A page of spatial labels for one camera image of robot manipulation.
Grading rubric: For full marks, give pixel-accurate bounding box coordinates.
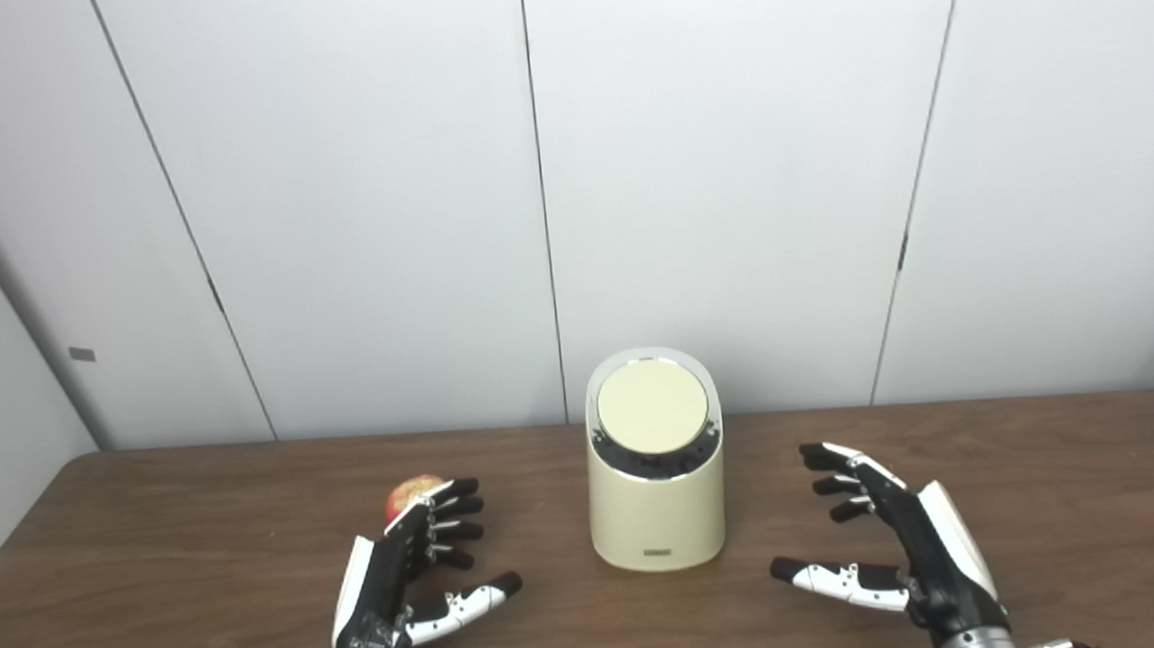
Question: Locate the red apple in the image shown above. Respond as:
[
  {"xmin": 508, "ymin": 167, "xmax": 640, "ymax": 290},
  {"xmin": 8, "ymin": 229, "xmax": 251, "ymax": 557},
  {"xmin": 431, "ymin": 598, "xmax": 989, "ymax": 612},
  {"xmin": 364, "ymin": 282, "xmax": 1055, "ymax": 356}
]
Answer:
[{"xmin": 383, "ymin": 473, "xmax": 450, "ymax": 526}]

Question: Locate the cream-colored bin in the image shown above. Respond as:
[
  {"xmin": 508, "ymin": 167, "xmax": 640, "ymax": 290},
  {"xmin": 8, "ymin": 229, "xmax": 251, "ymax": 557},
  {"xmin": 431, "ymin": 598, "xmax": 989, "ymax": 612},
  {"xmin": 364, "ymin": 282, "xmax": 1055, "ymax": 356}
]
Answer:
[{"xmin": 580, "ymin": 343, "xmax": 732, "ymax": 576}]

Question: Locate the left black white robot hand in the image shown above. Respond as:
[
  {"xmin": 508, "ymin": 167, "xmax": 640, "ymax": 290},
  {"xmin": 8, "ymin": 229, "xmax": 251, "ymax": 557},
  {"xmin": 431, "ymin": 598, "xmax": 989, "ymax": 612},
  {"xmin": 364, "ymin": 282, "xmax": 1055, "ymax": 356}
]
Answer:
[{"xmin": 317, "ymin": 475, "xmax": 528, "ymax": 648}]

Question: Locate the cream round bin lid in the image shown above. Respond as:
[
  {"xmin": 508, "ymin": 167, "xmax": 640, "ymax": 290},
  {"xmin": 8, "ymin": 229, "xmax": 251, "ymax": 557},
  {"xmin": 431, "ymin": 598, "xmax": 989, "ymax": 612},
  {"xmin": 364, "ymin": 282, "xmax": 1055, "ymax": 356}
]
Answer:
[{"xmin": 594, "ymin": 356, "xmax": 713, "ymax": 458}]

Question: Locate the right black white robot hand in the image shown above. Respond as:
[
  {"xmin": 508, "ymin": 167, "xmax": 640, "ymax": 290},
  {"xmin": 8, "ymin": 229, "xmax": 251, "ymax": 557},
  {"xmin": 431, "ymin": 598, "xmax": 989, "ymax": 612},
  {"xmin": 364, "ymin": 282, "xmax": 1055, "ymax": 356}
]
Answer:
[{"xmin": 763, "ymin": 430, "xmax": 1013, "ymax": 648}]

